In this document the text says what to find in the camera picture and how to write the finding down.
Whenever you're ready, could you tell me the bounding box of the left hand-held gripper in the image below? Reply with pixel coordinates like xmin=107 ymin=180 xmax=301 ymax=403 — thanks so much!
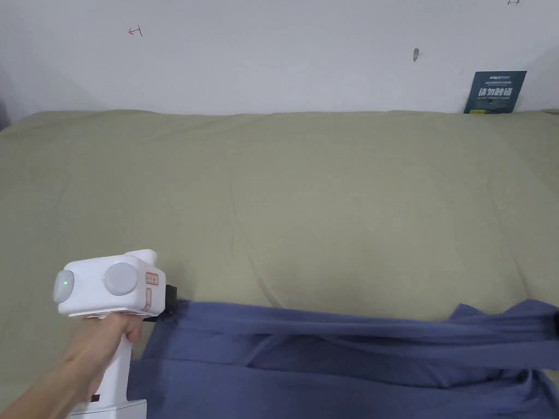
xmin=53 ymin=249 xmax=189 ymax=419

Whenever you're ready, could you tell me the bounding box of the blue shirt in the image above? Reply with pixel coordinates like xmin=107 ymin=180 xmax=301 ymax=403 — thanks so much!
xmin=126 ymin=298 xmax=559 ymax=419

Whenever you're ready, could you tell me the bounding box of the person's left forearm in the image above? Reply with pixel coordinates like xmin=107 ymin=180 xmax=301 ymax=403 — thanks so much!
xmin=0 ymin=360 xmax=85 ymax=419

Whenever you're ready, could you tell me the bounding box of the person's left hand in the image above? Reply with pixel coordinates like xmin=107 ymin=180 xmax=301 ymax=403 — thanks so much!
xmin=61 ymin=312 xmax=142 ymax=413

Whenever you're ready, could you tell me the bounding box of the bed with beige sheet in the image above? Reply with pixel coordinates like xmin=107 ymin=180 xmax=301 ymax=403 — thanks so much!
xmin=0 ymin=109 xmax=559 ymax=391

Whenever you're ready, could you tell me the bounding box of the dark printed sign card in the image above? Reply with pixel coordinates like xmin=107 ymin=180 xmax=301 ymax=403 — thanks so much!
xmin=463 ymin=70 xmax=527 ymax=114

